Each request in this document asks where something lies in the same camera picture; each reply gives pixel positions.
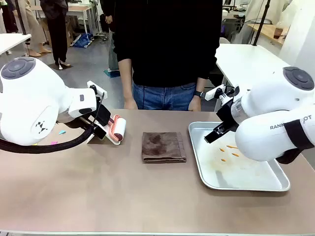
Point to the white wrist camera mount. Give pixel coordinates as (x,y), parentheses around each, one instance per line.
(97,91)
(212,94)

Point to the person's black sweater torso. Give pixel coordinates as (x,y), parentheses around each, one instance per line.
(167,41)

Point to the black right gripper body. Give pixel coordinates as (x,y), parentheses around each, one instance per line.
(229,114)

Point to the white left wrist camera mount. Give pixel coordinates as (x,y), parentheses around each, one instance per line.
(97,91)

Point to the person's right hand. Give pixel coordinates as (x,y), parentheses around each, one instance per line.
(130,103)

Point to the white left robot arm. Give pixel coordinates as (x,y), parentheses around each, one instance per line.
(24,98)

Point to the light wooden table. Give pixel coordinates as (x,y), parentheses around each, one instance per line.
(268,33)

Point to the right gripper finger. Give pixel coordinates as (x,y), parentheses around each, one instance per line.
(219,126)
(214,137)

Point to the bystander in grey jeans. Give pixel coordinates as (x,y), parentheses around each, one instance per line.
(106,7)

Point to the black wristwatch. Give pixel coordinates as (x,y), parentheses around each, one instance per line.
(198,93)

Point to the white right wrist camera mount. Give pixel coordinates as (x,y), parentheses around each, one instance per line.
(212,94)

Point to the small white table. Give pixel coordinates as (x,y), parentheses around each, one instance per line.
(12,40)

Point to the black stand pole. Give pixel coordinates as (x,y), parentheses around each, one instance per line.
(259,24)
(21,19)

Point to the brown cloth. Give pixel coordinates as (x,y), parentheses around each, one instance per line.
(163,147)

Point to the cyan paper scrap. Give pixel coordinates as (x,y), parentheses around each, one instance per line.
(62,132)

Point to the person's right forearm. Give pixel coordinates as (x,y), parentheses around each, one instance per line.
(126,78)

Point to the bystander in black trousers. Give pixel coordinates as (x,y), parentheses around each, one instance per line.
(57,32)

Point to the wood-top table, white legs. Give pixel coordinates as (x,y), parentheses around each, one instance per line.
(78,9)

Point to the black sleeve on right arm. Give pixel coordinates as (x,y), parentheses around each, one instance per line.
(295,132)

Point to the brown drink cup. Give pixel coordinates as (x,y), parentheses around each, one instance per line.
(278,34)

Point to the person's left hand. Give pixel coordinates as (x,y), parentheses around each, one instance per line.
(195,104)

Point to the metal tray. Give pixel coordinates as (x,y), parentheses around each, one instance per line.
(221,177)

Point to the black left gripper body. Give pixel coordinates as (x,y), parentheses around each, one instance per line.
(86,122)

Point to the bystander in beige trousers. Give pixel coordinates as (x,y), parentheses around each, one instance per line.
(34,29)

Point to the blue bag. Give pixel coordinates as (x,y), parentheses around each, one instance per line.
(82,40)

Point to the person's left forearm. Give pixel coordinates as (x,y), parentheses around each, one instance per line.
(200,84)

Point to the teal floor mat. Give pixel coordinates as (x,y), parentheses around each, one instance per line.
(110,73)

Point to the large white table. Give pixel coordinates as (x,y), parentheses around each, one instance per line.
(246,64)

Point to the cardboard box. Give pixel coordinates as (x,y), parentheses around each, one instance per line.
(70,29)

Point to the person's blue jeans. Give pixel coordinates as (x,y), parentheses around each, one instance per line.
(162,98)

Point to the bystander in dark clothes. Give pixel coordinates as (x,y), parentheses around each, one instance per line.
(8,17)

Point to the white folded stand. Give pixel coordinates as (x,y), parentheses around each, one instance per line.
(98,142)

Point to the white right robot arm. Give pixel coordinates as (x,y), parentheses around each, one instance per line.
(265,110)

